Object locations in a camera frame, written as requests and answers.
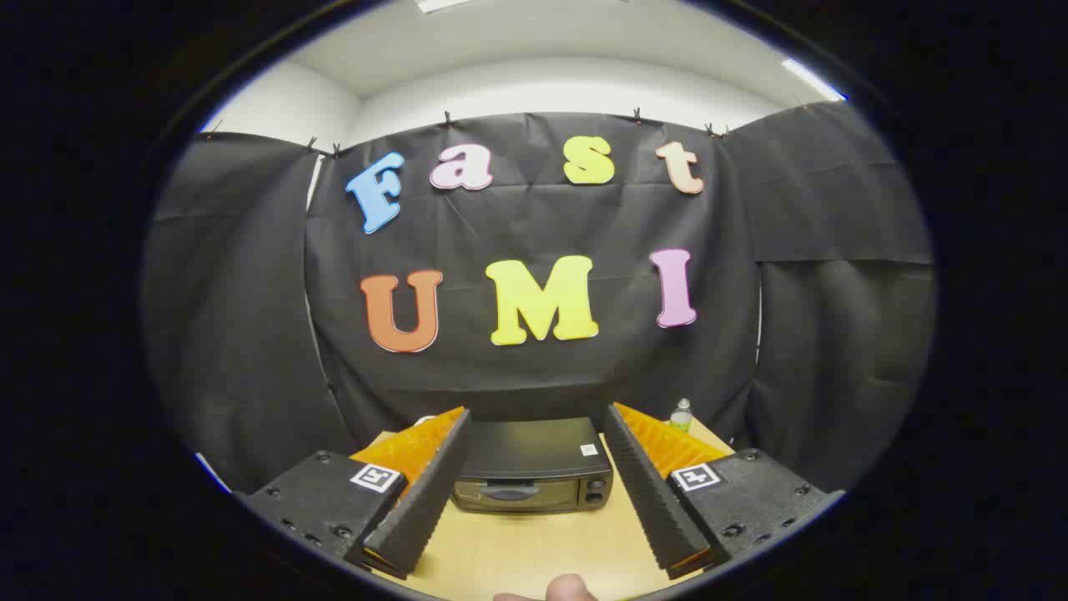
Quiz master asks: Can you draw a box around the black toaster oven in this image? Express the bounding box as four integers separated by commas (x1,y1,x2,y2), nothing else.
451,417,614,514

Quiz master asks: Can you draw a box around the black backdrop cloth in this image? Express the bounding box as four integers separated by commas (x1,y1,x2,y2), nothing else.
142,102,937,495

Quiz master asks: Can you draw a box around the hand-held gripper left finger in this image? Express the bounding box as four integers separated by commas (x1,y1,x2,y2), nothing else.
238,407,472,580

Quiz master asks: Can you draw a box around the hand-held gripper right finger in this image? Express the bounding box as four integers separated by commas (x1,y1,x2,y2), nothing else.
602,402,845,580

